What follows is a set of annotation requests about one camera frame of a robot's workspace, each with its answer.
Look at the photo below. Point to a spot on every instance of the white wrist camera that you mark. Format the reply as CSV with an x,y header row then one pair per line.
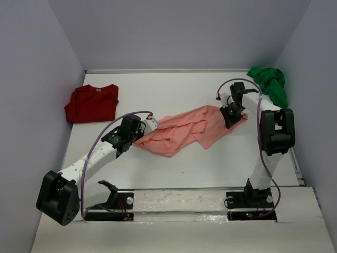
x,y
225,99
150,125

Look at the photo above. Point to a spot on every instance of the green crumpled t-shirt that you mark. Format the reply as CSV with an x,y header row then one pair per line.
x,y
271,82

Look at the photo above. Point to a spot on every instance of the pink t-shirt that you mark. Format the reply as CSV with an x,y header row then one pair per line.
x,y
205,125

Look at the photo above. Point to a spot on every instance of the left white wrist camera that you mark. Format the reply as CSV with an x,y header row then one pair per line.
x,y
150,125

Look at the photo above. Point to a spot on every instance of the red folded t-shirt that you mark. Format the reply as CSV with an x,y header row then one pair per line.
x,y
90,104

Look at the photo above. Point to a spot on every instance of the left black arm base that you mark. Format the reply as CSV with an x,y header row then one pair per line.
x,y
118,207

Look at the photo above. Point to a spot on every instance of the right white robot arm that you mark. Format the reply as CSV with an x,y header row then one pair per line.
x,y
275,136

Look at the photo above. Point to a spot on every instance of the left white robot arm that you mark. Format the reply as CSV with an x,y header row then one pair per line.
x,y
62,194

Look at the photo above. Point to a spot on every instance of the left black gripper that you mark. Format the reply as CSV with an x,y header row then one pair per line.
x,y
138,134

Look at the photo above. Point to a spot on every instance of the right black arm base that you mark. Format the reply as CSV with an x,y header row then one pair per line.
x,y
250,204

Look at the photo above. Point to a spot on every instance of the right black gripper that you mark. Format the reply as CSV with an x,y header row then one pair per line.
x,y
232,115

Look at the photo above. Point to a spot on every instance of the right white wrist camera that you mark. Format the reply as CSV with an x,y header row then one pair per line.
x,y
225,99

